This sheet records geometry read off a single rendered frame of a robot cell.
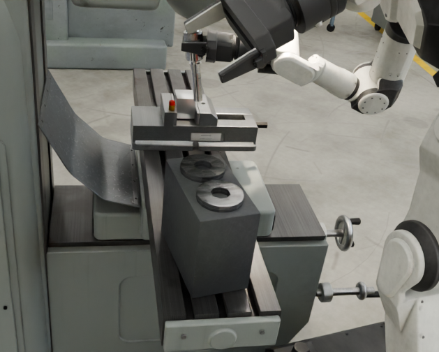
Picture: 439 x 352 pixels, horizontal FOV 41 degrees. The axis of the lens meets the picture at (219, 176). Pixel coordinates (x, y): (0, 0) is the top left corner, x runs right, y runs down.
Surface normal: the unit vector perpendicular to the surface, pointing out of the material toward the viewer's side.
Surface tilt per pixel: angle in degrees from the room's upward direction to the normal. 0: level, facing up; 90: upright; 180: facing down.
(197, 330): 90
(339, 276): 0
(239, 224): 90
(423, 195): 90
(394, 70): 110
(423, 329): 63
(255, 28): 35
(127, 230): 90
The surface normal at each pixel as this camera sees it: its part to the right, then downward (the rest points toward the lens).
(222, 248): 0.35, 0.53
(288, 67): -0.04, 0.80
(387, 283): -0.93, 0.11
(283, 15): -0.18, -0.44
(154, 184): 0.11, -0.84
